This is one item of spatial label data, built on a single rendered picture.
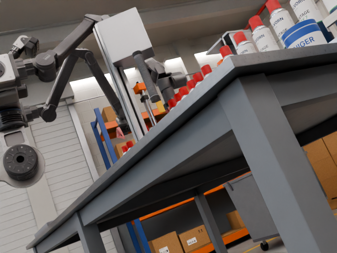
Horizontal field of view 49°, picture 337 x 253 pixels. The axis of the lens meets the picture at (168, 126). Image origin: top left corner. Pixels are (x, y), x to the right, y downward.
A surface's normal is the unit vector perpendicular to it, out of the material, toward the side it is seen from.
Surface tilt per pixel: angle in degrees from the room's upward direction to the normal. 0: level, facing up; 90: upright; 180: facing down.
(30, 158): 90
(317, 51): 90
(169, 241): 90
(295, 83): 90
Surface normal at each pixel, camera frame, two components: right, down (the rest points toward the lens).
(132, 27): -0.10, -0.21
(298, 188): 0.44, -0.39
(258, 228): -0.73, 0.20
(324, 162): -0.85, 0.22
